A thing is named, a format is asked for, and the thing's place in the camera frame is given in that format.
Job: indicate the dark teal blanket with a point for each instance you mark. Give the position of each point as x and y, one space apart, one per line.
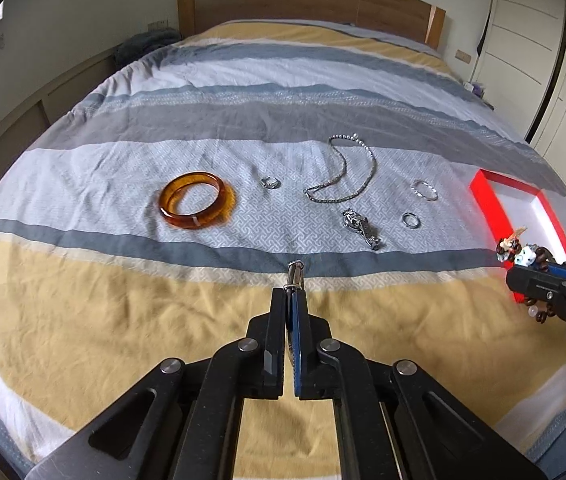
137 46

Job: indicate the silver pendant charm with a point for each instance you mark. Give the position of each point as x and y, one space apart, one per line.
359 224

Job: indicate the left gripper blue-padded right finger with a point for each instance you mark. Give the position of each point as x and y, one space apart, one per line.
313 380

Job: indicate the white wardrobe doors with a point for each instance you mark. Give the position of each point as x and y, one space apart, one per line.
522 68

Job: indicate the amber resin bangle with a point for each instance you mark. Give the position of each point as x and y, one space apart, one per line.
196 201

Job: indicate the low beige shelf unit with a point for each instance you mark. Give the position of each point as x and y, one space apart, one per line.
25 123

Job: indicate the wall light switch plate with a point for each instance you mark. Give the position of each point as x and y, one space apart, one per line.
463 56

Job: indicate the red jewelry box tray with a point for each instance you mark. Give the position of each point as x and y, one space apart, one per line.
521 220

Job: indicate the silver bangle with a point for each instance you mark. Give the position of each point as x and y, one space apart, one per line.
295 276

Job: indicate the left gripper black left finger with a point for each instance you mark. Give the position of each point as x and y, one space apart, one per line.
265 365

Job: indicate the striped bed duvet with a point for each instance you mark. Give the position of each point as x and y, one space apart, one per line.
303 121

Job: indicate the wooden headboard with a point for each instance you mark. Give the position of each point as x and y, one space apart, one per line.
413 19

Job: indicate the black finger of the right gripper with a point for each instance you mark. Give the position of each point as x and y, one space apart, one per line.
541 286

